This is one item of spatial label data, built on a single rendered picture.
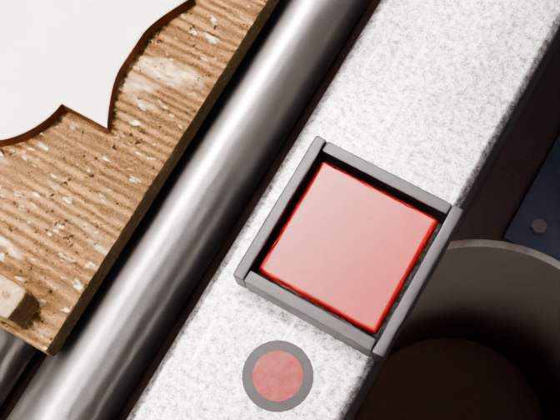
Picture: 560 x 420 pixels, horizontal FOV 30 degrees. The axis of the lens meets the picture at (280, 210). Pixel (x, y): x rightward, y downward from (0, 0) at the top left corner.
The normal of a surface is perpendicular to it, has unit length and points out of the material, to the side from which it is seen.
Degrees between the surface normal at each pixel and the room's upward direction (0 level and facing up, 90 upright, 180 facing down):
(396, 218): 0
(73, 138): 0
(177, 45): 0
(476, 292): 87
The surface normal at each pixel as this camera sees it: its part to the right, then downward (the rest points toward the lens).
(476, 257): -0.02, 0.93
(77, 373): 0.00, -0.27
